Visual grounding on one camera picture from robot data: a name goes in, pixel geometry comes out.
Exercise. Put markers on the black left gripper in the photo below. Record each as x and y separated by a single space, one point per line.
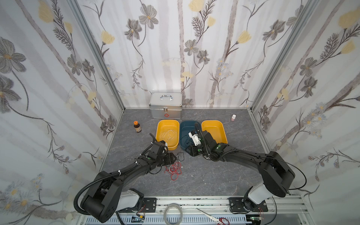
168 158

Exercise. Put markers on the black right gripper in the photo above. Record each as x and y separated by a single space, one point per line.
192 147

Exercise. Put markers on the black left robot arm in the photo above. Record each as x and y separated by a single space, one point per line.
101 198

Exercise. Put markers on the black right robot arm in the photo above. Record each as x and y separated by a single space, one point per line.
277 175

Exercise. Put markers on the dark teal plastic bin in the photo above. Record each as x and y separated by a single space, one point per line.
185 128

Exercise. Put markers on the left yellow plastic bin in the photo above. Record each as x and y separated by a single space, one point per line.
169 131

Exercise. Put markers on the yellow plastic bin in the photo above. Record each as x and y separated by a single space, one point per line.
216 129
169 131

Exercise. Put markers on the right yellow plastic bin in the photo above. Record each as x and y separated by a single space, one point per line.
216 129

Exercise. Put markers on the brown bottle orange cap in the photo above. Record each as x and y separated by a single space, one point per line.
137 126

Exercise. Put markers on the silver aluminium first-aid case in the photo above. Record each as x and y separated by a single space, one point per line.
166 105

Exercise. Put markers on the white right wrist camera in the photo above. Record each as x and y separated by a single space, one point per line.
195 138

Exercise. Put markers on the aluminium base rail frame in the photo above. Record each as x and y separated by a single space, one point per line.
182 210

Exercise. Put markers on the scissors on rail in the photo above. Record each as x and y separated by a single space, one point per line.
216 220

